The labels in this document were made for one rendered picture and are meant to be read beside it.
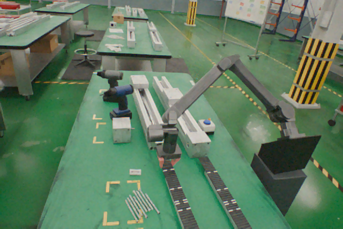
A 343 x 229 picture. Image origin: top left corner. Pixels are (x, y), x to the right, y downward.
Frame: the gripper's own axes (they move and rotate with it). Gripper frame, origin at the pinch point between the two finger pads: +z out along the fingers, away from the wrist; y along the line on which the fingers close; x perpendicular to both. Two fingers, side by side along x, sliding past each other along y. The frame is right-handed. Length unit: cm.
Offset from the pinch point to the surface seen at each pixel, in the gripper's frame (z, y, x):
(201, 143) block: -5.2, -19.2, -6.3
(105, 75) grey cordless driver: -15, 24, -71
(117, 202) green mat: 4.1, 23.0, 12.8
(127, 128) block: -5.2, 14.9, -23.3
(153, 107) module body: -5.0, -2.9, -44.4
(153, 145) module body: 0.6, 2.8, -15.7
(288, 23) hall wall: -5, -861, -843
